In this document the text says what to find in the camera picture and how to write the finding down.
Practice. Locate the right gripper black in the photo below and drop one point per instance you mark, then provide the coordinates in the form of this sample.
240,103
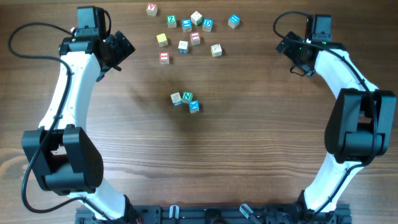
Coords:
288,51

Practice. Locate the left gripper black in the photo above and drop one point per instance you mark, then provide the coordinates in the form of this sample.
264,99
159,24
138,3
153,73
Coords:
123,47

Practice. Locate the red H letter block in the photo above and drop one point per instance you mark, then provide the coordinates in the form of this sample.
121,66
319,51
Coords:
164,58

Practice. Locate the block with blue number side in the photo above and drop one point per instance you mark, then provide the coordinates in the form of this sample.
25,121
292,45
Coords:
183,47

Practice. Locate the green N letter block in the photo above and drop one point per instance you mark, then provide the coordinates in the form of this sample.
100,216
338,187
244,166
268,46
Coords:
187,97

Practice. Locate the blue X letter block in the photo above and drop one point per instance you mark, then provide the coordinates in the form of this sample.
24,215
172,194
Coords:
194,106

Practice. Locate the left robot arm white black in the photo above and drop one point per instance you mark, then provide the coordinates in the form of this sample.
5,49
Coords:
61,155

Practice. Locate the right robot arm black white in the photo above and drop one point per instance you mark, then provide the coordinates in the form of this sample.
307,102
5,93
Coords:
358,129

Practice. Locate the yellow top block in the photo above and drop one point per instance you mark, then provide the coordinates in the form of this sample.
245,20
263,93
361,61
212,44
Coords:
162,40

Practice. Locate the red Y letter block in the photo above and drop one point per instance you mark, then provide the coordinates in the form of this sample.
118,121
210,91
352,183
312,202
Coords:
151,9

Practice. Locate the green Z letter block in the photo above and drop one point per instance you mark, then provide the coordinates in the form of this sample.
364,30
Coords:
171,21

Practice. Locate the blue block far right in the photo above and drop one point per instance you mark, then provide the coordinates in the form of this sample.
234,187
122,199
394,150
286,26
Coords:
234,21

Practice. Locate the blue L letter block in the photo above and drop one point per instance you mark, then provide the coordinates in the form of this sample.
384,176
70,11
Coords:
186,25

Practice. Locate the red letter block centre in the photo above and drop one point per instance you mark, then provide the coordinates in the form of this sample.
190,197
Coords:
195,38

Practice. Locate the plain picture wooden block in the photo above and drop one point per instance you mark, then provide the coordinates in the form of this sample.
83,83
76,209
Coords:
216,50

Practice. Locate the plain picture block top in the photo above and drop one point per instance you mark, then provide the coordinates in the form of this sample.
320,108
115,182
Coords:
196,18

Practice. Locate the blue D letter block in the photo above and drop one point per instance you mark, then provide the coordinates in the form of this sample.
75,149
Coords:
207,24

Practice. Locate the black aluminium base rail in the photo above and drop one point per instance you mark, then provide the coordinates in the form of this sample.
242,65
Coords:
273,213

